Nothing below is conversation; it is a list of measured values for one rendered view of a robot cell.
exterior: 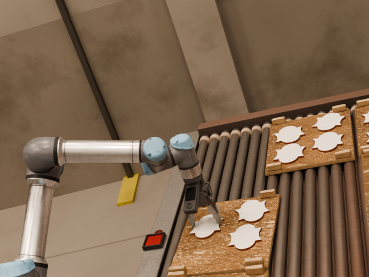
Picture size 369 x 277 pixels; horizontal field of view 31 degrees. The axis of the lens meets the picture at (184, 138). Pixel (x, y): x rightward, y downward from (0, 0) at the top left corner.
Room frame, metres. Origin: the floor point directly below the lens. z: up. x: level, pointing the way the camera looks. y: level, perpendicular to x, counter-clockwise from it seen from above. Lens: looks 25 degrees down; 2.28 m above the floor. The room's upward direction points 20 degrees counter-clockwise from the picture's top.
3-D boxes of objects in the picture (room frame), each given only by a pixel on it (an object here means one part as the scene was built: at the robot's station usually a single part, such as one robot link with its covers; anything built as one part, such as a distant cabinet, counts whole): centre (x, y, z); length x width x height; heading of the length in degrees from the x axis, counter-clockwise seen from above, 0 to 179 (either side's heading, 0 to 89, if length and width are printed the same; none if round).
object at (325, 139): (2.44, -0.48, 0.94); 0.41 x 0.35 x 0.04; 161
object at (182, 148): (2.10, 0.02, 1.24); 0.09 x 0.08 x 0.11; 95
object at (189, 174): (2.10, 0.02, 1.16); 0.08 x 0.08 x 0.05
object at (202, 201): (2.10, 0.02, 1.08); 0.09 x 0.08 x 0.12; 158
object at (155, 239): (2.12, 0.23, 0.92); 0.06 x 0.06 x 0.01; 71
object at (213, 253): (1.99, -0.03, 0.93); 0.41 x 0.35 x 0.02; 158
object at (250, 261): (1.76, -0.08, 0.95); 0.06 x 0.02 x 0.03; 68
